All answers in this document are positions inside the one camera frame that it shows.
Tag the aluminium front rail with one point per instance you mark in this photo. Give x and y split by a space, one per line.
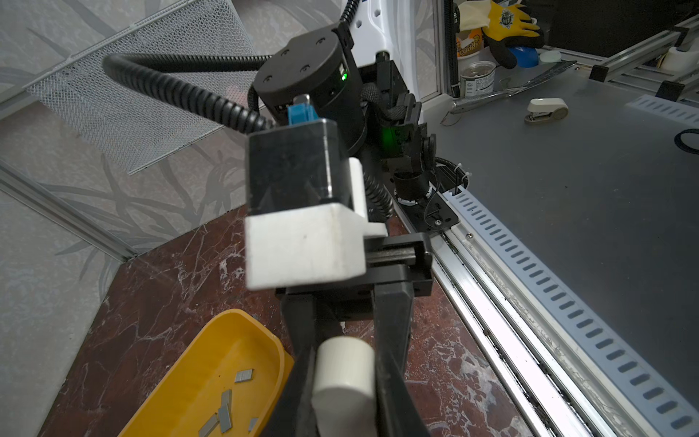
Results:
557 388

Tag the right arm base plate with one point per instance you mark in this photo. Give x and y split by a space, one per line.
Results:
421 197

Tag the small tin can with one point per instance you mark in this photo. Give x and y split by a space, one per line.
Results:
477 79

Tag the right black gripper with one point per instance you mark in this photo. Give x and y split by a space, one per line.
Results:
404 258

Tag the white wire basket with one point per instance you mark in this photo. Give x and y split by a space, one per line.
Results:
158 86

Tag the white stapler on desk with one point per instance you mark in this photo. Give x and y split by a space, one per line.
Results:
542 110

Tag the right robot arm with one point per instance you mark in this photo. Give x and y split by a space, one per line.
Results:
316 75

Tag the yellow plastic tray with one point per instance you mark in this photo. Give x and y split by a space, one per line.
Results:
191 390

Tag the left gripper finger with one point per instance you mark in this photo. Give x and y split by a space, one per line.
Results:
393 360

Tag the staple strips in tray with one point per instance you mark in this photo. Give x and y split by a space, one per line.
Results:
222 419

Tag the grey slotted cable duct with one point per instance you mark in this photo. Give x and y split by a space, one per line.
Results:
631 395

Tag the yellow work glove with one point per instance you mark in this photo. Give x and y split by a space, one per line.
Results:
503 28

